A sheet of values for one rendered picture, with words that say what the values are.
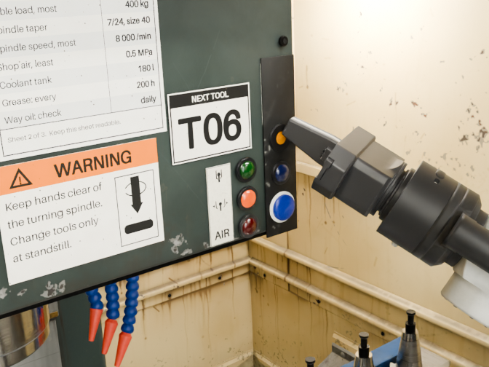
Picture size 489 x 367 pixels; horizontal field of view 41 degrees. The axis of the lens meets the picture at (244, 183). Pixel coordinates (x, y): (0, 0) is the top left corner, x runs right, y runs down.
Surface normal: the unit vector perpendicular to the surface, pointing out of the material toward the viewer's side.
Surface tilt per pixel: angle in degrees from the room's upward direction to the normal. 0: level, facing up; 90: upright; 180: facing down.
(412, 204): 72
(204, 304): 90
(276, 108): 90
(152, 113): 90
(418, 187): 53
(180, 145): 90
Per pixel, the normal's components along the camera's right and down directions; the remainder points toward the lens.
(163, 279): 0.60, 0.21
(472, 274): -0.22, -0.02
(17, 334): 0.79, 0.14
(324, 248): -0.80, 0.19
